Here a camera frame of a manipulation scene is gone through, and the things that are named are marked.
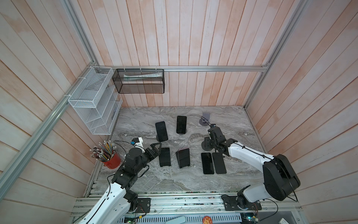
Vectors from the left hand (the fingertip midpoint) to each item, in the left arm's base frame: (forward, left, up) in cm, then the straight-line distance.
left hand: (158, 148), depth 78 cm
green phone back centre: (+22, -14, -6) cm, 27 cm away
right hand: (+12, -32, -9) cm, 35 cm away
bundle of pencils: (0, +33, -5) cm, 33 cm away
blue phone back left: (+17, 0, -9) cm, 19 cm away
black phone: (-2, -31, -16) cm, 35 cm away
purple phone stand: (+30, -32, -13) cm, 46 cm away
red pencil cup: (-5, +26, -7) cm, 28 cm away
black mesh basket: (+51, +18, +10) cm, 55 cm away
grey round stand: (+3, -29, -3) cm, 29 cm away
